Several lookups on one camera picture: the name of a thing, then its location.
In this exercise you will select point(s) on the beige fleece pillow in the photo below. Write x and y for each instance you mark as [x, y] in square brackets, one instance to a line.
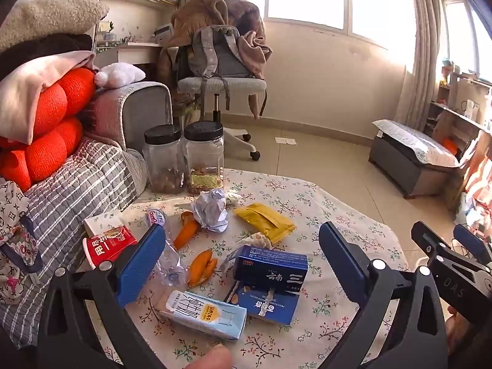
[46, 19]

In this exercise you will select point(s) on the narrow side window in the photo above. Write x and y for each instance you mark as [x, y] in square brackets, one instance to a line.
[457, 34]

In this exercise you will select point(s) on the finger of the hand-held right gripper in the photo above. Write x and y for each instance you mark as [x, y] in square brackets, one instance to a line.
[426, 238]
[467, 240]

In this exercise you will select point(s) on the small white tissue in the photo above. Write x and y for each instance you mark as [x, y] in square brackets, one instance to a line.
[232, 198]

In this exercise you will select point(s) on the white paper ball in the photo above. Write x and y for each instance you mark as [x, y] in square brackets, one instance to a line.
[211, 211]

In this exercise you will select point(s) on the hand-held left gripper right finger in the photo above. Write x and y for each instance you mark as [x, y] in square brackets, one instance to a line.
[342, 265]

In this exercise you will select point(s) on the dark blue carton box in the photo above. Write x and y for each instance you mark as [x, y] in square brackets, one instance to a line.
[269, 269]

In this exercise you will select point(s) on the white grey office chair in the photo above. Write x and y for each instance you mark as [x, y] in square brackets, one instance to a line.
[219, 84]

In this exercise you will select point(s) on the white plush toy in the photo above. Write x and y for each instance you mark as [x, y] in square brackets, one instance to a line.
[119, 75]

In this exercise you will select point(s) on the grey sofa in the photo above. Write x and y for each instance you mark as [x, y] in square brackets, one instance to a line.
[146, 111]

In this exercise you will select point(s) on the yellow packet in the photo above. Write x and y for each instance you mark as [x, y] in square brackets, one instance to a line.
[265, 221]

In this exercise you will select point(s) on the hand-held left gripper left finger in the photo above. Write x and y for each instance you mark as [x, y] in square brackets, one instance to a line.
[142, 261]

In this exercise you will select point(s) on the white desk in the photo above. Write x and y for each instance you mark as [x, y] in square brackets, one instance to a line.
[130, 52]

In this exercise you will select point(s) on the blue biscuit packet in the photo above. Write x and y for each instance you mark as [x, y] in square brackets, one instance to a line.
[276, 309]

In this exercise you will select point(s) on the orange knot cushion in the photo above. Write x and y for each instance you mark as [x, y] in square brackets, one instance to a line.
[50, 103]

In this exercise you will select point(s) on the orange white shopping bag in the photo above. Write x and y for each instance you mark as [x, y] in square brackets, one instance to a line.
[478, 176]

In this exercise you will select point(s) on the floral tablecloth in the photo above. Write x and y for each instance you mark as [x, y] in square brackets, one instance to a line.
[307, 207]

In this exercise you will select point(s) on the red paper cup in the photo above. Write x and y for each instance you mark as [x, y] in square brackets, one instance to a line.
[107, 248]

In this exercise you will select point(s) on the left glass jar black lid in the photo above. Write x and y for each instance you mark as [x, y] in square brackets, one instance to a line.
[163, 161]

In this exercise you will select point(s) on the pink beige blanket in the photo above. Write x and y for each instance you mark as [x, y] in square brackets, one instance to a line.
[30, 84]

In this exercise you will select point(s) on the dark cloth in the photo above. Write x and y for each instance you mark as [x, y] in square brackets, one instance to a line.
[38, 48]

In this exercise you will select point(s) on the orange box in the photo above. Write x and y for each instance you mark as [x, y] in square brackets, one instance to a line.
[450, 147]

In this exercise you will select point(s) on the plastic jar with yellow packet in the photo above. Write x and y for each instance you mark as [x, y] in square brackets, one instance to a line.
[203, 161]

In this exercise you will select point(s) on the monogram printed bag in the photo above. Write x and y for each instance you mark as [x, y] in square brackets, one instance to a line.
[15, 215]

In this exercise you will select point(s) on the white flat box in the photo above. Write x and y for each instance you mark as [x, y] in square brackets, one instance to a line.
[102, 223]

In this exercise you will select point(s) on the grey striped quilt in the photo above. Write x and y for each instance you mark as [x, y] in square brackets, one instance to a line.
[77, 184]

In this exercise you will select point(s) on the clear plastic bottle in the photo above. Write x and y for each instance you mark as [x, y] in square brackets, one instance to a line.
[171, 261]

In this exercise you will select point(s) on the light blue milk carton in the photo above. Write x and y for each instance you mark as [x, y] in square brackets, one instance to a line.
[200, 313]

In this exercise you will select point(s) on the orange carrot piece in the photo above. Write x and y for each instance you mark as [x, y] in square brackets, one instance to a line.
[186, 232]
[210, 269]
[198, 267]

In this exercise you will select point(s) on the grey ottoman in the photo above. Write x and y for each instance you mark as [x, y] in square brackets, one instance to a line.
[403, 173]

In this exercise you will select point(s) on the grey curtain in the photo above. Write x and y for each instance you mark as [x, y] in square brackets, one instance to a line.
[422, 27]

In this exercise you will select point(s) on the person's right hand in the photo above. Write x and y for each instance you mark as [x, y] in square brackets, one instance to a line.
[455, 330]

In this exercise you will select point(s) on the white desk device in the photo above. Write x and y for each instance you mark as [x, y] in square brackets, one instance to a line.
[163, 32]

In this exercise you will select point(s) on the grey backpack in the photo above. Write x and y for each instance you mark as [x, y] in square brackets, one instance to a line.
[219, 57]

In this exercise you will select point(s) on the white paper sheet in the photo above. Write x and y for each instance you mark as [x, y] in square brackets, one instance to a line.
[285, 141]

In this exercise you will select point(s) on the white blue plastic bag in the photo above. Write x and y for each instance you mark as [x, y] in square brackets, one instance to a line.
[472, 215]

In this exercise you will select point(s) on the quilted cushion cover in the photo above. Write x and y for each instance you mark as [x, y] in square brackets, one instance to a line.
[415, 142]

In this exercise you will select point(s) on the white meter device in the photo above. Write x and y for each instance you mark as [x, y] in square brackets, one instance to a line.
[469, 109]

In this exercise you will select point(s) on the wooden desk with shelves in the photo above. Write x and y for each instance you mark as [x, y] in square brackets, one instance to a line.
[461, 88]

